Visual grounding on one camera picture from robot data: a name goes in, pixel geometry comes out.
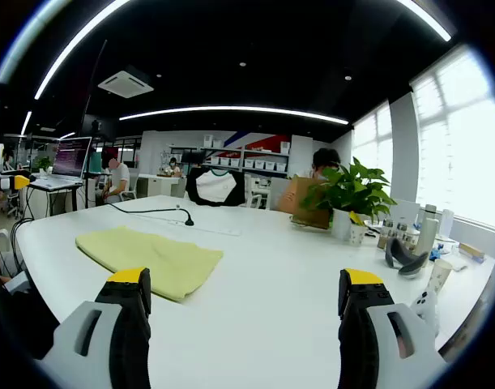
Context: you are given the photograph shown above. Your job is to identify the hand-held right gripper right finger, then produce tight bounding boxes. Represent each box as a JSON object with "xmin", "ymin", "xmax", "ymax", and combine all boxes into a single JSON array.
[{"xmin": 337, "ymin": 267, "xmax": 450, "ymax": 389}]

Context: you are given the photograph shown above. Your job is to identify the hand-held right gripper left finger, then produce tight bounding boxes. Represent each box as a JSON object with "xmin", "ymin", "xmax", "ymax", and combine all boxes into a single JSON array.
[{"xmin": 35, "ymin": 266, "xmax": 153, "ymax": 389}]

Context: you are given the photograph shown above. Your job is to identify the yellow garment with grey blue sleeves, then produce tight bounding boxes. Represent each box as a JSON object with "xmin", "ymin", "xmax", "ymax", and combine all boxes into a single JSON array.
[{"xmin": 75, "ymin": 225, "xmax": 225, "ymax": 302}]

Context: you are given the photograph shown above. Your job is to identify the laptop stand desk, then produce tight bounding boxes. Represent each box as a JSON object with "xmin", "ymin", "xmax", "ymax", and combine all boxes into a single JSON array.
[{"xmin": 27, "ymin": 179, "xmax": 85, "ymax": 220}]

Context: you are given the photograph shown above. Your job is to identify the open laptop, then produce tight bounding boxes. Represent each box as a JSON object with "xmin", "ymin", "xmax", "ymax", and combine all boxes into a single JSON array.
[{"xmin": 29, "ymin": 136, "xmax": 93, "ymax": 190}]

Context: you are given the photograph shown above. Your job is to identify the white game controller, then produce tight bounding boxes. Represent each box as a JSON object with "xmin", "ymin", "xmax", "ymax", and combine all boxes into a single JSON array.
[{"xmin": 410, "ymin": 289, "xmax": 440, "ymax": 336}]

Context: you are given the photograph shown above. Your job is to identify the grey neck massager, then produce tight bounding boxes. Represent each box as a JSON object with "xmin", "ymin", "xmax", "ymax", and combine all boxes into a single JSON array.
[{"xmin": 384, "ymin": 236, "xmax": 430, "ymax": 277}]

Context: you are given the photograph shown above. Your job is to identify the patterned paper cup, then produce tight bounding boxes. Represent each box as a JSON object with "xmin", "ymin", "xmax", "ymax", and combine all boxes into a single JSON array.
[{"xmin": 426, "ymin": 259, "xmax": 454, "ymax": 301}]

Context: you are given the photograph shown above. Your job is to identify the white office chair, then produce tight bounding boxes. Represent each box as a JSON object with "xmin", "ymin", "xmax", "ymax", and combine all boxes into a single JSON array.
[
  {"xmin": 245, "ymin": 175, "xmax": 269, "ymax": 211},
  {"xmin": 120, "ymin": 172, "xmax": 141, "ymax": 203}
]

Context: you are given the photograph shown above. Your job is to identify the small patterned cup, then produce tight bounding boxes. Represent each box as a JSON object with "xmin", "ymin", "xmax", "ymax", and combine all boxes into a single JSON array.
[{"xmin": 348, "ymin": 220, "xmax": 369, "ymax": 247}]

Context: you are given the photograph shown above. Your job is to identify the small glass jars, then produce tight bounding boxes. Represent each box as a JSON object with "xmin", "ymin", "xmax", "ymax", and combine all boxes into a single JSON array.
[{"xmin": 375, "ymin": 217, "xmax": 420, "ymax": 251}]

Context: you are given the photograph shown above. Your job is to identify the black tripod pole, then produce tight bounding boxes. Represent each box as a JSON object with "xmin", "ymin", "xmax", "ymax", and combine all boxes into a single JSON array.
[{"xmin": 79, "ymin": 39, "xmax": 109, "ymax": 139}]

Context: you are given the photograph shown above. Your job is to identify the long curved ceiling light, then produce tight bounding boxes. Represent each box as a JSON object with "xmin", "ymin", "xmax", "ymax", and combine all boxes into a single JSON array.
[{"xmin": 33, "ymin": 0, "xmax": 131, "ymax": 101}]

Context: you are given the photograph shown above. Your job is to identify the white sign card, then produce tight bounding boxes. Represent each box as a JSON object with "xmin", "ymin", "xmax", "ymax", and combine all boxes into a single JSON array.
[{"xmin": 391, "ymin": 198, "xmax": 421, "ymax": 227}]

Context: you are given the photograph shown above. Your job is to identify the ceiling air conditioner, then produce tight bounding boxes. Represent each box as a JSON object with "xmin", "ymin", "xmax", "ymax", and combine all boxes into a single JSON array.
[{"xmin": 97, "ymin": 70, "xmax": 156, "ymax": 100}]

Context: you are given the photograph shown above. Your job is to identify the flat brown box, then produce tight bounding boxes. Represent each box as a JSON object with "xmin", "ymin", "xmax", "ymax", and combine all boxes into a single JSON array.
[{"xmin": 456, "ymin": 242, "xmax": 487, "ymax": 263}]

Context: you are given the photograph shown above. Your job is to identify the brown cardboard box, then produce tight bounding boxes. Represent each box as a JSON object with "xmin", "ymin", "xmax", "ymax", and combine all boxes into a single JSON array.
[{"xmin": 288, "ymin": 176, "xmax": 334, "ymax": 231}]

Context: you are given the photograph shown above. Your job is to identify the white paper roll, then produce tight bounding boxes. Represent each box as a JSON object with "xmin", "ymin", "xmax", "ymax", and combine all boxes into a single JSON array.
[{"xmin": 438, "ymin": 207, "xmax": 455, "ymax": 239}]

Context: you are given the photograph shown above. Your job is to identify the green potted plant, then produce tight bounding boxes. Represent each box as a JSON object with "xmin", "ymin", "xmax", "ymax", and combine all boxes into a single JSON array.
[{"xmin": 298, "ymin": 156, "xmax": 399, "ymax": 241}]

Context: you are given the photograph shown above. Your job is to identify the black monitor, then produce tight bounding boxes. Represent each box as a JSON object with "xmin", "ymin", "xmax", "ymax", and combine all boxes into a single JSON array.
[{"xmin": 180, "ymin": 149, "xmax": 204, "ymax": 166}]

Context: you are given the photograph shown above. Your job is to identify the black white shirt on chair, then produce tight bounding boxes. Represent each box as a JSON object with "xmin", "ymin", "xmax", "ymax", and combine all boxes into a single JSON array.
[{"xmin": 185, "ymin": 166, "xmax": 246, "ymax": 208}]

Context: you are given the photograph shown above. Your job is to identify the shelf with white boxes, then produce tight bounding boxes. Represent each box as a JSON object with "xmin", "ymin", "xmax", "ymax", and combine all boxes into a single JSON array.
[{"xmin": 169, "ymin": 140, "xmax": 292, "ymax": 174}]

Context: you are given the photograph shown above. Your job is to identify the straight ceiling light strip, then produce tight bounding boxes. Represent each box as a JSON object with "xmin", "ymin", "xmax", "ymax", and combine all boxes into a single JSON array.
[{"xmin": 118, "ymin": 105, "xmax": 350, "ymax": 126}]

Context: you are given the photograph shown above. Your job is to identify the large window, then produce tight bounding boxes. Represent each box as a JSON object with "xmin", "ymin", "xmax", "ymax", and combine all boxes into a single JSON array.
[{"xmin": 351, "ymin": 43, "xmax": 495, "ymax": 233}]

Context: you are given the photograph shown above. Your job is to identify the short ceiling light strip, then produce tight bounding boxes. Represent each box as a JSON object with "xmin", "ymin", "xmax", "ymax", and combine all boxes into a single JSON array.
[{"xmin": 395, "ymin": 0, "xmax": 452, "ymax": 43}]

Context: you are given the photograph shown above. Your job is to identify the hanging black cables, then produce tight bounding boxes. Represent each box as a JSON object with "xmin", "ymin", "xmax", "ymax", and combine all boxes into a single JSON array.
[{"xmin": 8, "ymin": 217, "xmax": 34, "ymax": 267}]

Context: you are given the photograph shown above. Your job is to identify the black power cable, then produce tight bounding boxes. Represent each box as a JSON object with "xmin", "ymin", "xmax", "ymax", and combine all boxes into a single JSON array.
[{"xmin": 106, "ymin": 202, "xmax": 195, "ymax": 227}]

